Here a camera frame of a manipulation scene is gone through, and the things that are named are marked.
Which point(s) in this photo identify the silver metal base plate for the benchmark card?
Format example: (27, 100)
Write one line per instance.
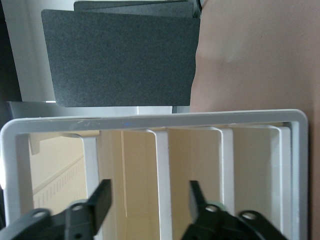
(75, 110)

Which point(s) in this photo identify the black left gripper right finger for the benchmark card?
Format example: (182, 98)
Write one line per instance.
(200, 215)

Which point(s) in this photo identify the brown table cover sheet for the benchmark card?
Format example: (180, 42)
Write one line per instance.
(250, 62)

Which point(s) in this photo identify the dark grey felt panel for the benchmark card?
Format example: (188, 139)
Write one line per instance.
(120, 57)
(137, 7)

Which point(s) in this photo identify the white drawer cabinet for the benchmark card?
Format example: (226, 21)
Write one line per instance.
(175, 120)

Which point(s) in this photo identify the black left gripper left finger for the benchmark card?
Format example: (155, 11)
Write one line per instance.
(97, 205)

